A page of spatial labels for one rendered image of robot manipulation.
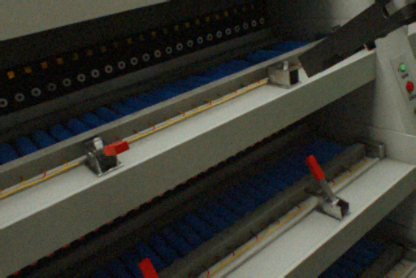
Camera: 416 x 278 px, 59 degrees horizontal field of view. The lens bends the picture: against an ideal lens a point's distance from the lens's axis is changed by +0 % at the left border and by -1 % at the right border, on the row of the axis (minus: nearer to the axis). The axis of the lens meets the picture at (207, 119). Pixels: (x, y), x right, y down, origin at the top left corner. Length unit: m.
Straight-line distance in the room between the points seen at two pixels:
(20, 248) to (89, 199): 0.07
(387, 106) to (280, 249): 0.30
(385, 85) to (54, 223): 0.51
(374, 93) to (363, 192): 0.17
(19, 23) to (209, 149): 0.23
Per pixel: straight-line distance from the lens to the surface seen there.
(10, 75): 0.52
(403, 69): 0.68
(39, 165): 0.41
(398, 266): 0.76
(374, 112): 0.68
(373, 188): 0.62
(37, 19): 0.40
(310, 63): 0.46
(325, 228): 0.54
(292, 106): 0.50
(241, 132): 0.45
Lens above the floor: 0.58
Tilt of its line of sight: 4 degrees down
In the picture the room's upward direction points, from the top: 22 degrees counter-clockwise
